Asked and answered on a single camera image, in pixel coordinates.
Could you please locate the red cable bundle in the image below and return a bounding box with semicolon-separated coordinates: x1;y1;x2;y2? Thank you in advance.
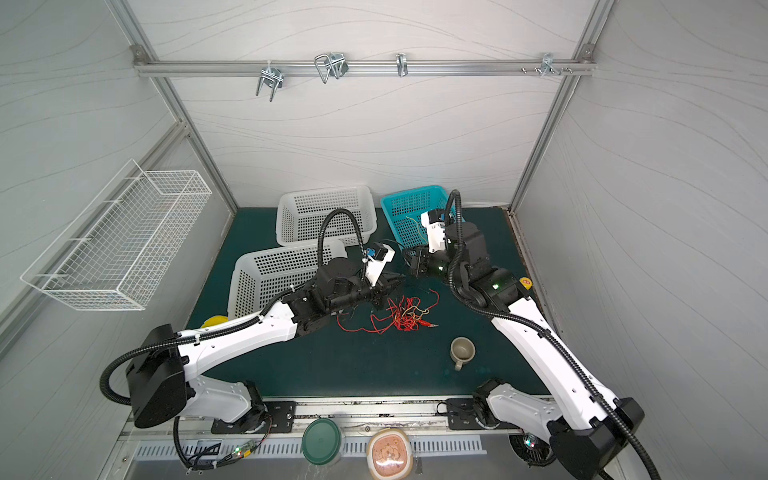
335;289;441;335

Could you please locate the white plastic basket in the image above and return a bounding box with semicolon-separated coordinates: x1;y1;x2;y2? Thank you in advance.
275;186;377;246
227;241;318;319

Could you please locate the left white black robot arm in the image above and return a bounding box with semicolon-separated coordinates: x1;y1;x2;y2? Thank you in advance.
99;257;405;429

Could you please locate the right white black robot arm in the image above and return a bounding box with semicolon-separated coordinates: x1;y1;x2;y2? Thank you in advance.
404;214;661;479

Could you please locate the teal plastic basket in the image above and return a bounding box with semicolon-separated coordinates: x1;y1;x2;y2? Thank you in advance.
380;185;449;253

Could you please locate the beige ceramic mug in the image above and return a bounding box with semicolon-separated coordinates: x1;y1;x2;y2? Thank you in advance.
449;337;476;371

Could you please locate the green round lid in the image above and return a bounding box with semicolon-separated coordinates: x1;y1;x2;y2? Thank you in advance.
301;418;344;466

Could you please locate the pink lidded food container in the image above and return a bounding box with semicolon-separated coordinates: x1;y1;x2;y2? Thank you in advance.
366;428;414;480

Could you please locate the small metal hook clamp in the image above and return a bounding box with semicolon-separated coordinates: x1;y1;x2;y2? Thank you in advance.
395;53;408;78

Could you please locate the loose wiring harness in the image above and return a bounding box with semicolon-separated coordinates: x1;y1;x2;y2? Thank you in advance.
173;419;274;472

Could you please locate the middle metal u-bolt clamp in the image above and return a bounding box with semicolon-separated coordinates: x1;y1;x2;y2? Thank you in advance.
313;52;349;84

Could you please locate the metal u-bolt clamp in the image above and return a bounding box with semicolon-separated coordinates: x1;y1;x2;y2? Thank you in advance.
313;52;349;84
255;64;284;102

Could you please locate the left metal u-bolt clamp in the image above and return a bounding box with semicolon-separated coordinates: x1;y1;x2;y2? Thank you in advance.
255;64;284;102

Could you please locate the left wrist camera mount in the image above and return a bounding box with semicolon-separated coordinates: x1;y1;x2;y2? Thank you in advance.
363;242;395;287

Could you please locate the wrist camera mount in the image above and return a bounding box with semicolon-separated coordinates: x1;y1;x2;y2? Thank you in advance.
420;209;446;254
363;242;395;287

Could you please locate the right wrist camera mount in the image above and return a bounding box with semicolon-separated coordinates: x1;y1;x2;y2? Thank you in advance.
420;209;446;254

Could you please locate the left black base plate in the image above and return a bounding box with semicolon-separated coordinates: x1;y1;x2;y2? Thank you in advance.
211;401;297;435

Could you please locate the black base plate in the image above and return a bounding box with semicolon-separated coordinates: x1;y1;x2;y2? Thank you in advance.
439;397;484;431
211;401;297;435

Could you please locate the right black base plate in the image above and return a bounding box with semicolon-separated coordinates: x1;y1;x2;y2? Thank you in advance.
439;397;484;431

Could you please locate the right metal bracket clamp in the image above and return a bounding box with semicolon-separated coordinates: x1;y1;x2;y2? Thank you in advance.
520;53;572;77

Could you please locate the aluminium cross rail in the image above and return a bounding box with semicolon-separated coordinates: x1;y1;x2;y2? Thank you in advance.
134;57;597;78

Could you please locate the white wire wall basket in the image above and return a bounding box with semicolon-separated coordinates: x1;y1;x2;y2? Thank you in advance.
20;160;212;311

